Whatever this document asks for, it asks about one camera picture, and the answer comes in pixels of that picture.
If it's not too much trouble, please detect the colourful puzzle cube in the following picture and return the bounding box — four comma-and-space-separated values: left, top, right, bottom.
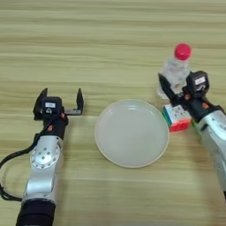
161, 102, 193, 133

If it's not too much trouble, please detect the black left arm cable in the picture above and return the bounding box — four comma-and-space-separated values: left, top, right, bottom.
0, 132, 42, 203

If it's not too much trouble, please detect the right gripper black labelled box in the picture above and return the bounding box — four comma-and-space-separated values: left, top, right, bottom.
185, 70, 211, 97

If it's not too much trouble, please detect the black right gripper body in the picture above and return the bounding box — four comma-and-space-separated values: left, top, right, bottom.
172, 89, 225, 124

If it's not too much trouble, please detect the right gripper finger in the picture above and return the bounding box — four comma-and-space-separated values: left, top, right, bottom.
157, 72, 180, 108

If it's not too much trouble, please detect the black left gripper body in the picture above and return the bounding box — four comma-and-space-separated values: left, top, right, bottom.
43, 109, 83, 141

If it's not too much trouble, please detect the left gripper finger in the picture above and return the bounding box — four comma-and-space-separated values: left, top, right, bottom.
75, 87, 85, 112
32, 87, 49, 121

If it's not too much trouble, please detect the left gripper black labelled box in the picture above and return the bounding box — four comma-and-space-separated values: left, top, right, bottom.
40, 95, 64, 116

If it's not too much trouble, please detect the clear bottle with red cap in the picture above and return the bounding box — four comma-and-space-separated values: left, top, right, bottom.
156, 42, 193, 101

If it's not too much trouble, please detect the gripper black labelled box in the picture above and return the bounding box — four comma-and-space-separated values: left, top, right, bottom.
40, 95, 64, 116
185, 70, 211, 97

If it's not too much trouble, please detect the round white plate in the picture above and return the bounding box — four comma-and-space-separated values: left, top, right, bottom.
94, 99, 170, 170

